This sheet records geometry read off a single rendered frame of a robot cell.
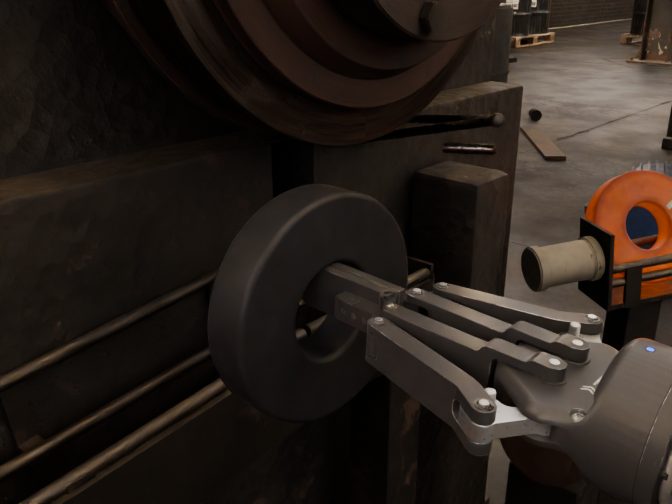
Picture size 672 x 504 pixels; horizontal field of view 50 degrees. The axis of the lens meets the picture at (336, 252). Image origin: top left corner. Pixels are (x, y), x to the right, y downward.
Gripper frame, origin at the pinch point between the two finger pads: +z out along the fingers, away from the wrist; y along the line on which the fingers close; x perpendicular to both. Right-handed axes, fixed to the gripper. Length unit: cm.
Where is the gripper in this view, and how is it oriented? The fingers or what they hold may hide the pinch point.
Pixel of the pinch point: (351, 295)
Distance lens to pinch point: 44.8
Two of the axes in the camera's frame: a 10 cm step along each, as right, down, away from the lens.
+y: 6.7, -2.7, 6.9
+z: -7.4, -2.9, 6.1
